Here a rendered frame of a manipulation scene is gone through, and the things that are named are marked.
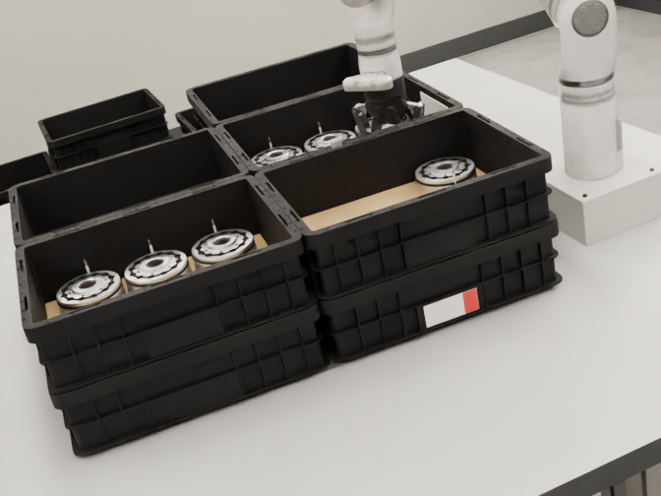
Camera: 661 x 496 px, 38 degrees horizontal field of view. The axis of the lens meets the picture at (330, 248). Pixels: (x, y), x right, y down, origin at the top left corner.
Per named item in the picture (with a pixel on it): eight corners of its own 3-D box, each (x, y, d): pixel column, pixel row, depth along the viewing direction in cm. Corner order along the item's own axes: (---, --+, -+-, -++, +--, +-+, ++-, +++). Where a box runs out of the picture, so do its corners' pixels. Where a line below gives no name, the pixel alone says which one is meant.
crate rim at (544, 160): (309, 253, 137) (305, 237, 136) (255, 185, 163) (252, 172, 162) (557, 169, 145) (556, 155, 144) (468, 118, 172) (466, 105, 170)
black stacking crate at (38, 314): (267, 236, 167) (252, 176, 162) (321, 310, 142) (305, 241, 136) (39, 311, 159) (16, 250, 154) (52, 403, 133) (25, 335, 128)
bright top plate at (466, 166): (425, 189, 160) (425, 186, 160) (408, 168, 169) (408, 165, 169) (483, 174, 161) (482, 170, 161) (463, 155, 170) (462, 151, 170)
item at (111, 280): (120, 267, 157) (119, 264, 157) (121, 295, 148) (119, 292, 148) (58, 283, 156) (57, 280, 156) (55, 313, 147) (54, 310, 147)
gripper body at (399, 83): (410, 65, 174) (419, 114, 179) (368, 67, 178) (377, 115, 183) (394, 80, 169) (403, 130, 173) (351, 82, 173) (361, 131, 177)
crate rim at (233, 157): (215, 137, 189) (212, 125, 188) (255, 185, 163) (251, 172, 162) (12, 198, 181) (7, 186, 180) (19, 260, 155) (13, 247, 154)
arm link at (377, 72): (341, 93, 170) (335, 59, 167) (367, 71, 179) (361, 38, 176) (390, 91, 166) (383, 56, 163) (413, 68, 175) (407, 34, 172)
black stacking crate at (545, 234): (483, 221, 181) (474, 162, 175) (569, 287, 155) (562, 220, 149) (281, 290, 172) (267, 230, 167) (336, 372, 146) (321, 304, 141)
